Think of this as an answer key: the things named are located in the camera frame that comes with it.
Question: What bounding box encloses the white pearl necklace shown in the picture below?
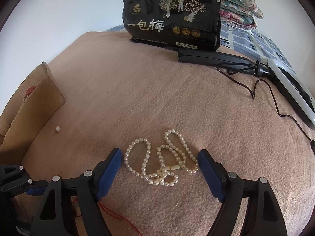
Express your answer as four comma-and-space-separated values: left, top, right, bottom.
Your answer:
124, 128, 200, 187

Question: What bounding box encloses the folded floral quilt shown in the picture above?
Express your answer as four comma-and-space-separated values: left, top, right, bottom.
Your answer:
172, 0, 264, 30

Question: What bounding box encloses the black folded tripod stand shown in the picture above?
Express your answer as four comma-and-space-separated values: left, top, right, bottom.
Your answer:
178, 49, 273, 77

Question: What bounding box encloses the white ring light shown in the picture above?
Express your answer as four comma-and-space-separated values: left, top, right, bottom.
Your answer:
268, 59, 314, 129

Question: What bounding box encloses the white pearl earring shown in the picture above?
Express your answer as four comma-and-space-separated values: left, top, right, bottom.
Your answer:
55, 126, 61, 133

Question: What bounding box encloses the pink bed blanket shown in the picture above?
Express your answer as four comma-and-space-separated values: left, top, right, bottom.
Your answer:
20, 32, 314, 235

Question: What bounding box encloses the black ring light cable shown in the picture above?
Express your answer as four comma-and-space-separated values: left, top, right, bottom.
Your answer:
216, 62, 315, 155

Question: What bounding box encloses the open cardboard box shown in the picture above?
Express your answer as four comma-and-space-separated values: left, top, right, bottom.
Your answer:
1, 62, 66, 165

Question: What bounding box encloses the black plum snack bag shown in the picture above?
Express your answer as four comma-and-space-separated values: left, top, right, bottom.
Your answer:
122, 0, 221, 52

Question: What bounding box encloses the blue checked bed sheet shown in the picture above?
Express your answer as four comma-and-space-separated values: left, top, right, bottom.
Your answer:
105, 24, 297, 74

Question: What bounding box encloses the blue bangle with red string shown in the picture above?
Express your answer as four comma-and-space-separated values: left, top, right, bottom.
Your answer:
71, 196, 143, 236

